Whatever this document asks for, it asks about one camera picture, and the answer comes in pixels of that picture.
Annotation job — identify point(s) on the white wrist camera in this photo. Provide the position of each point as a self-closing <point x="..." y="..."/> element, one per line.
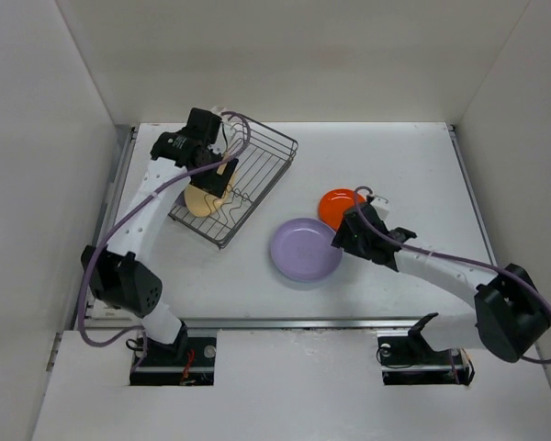
<point x="225" y="139"/>
<point x="380" y="205"/>

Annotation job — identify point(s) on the white cutlery holder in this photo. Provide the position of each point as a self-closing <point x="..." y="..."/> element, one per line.
<point x="218" y="110"/>

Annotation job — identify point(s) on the lilac plate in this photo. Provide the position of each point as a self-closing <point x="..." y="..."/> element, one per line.
<point x="301" y="249"/>

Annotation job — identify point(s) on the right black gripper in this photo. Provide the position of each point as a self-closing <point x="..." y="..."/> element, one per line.
<point x="346" y="241"/>

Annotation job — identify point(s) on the orange plate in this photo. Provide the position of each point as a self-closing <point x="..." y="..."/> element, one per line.
<point x="333" y="205"/>

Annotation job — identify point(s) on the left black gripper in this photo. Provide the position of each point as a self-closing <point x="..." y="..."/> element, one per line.
<point x="214" y="182"/>

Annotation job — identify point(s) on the dark wire dish rack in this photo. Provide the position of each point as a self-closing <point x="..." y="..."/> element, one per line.
<point x="268" y="156"/>

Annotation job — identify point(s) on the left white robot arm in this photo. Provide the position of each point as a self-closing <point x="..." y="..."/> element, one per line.
<point x="116" y="270"/>

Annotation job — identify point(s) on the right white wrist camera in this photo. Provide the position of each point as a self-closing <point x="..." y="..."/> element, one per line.
<point x="380" y="205"/>

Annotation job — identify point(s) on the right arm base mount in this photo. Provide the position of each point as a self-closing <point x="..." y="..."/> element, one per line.
<point x="409" y="361"/>

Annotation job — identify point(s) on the large purple plate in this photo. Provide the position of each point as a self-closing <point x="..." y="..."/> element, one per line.
<point x="180" y="201"/>

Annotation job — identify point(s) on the beige plate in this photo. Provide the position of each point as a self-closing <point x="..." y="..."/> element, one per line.
<point x="203" y="204"/>

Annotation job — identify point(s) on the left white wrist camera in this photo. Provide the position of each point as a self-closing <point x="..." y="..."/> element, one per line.
<point x="225" y="139"/>

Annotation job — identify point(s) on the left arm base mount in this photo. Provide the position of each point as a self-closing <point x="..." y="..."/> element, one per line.
<point x="194" y="367"/>

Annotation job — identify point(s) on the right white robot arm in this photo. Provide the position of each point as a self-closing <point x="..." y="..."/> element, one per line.
<point x="510" y="314"/>

